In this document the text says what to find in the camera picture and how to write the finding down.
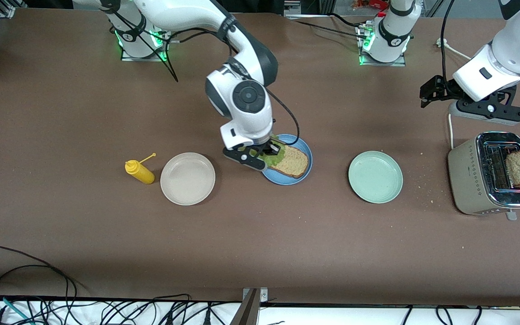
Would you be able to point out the beige metal toaster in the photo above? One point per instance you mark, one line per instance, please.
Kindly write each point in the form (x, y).
(465, 180)

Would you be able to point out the aluminium camera post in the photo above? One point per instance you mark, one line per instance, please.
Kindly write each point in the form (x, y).
(248, 311)

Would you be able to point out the blue round plate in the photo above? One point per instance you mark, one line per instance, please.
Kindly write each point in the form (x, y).
(287, 180)

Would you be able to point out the pale green round plate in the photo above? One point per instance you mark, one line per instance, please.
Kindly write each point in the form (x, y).
(375, 177)

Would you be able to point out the red orange object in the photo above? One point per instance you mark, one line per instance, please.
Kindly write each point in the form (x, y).
(368, 3)

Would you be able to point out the yellow squeeze bottle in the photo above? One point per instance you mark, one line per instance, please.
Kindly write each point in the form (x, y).
(142, 174)

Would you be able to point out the beige round plate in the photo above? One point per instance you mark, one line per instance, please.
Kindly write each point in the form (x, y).
(188, 179)

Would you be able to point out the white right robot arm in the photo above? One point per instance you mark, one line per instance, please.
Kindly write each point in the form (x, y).
(183, 13)

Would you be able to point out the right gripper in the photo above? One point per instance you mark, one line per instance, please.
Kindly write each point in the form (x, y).
(271, 146)

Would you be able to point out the grey metal box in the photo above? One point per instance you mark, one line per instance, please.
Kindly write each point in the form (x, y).
(294, 6)

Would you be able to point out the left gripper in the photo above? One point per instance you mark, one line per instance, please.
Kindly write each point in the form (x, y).
(443, 89)

